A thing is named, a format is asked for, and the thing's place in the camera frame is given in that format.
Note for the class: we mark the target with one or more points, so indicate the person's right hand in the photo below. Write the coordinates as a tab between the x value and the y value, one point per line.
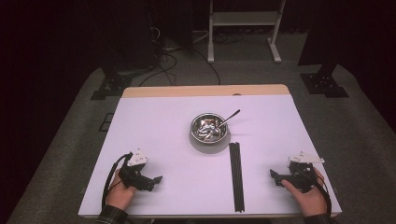
313	202

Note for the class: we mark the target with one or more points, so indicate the stainless steel bowl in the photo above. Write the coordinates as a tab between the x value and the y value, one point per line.
202	130

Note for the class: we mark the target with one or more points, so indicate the black metal stand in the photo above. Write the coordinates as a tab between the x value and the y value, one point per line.
112	87
323	84

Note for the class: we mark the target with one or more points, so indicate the person's left hand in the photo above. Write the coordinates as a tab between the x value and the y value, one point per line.
120	196

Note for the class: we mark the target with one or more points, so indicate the wooden table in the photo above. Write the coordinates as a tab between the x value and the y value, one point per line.
202	90

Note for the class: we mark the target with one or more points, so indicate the black utensil in bowl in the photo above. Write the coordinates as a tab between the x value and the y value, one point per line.
229	117

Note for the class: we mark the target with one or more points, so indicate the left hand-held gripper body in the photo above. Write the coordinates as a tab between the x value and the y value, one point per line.
134	174

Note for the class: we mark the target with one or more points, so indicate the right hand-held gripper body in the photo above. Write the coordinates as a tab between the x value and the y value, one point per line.
300	179

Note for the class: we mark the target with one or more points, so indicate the white metal stand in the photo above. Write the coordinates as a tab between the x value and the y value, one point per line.
244	18

